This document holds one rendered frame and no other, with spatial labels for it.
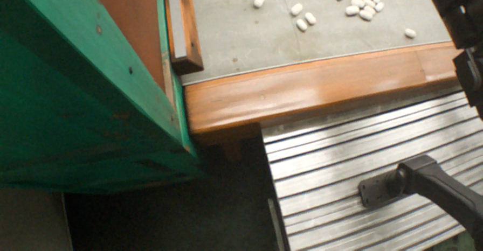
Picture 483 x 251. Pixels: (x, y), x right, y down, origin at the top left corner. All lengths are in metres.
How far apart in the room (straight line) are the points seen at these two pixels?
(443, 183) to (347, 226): 0.27
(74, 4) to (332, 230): 0.69
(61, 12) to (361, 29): 0.73
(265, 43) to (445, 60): 0.49
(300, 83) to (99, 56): 0.51
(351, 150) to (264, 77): 0.28
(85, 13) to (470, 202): 0.58
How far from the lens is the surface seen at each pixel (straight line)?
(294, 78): 0.69
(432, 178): 0.64
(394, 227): 0.82
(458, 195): 0.59
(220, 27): 0.77
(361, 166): 0.78
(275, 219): 1.08
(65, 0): 0.21
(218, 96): 0.66
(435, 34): 0.94
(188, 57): 0.60
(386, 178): 0.79
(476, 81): 0.45
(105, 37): 0.27
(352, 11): 0.82
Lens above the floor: 1.39
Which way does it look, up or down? 75 degrees down
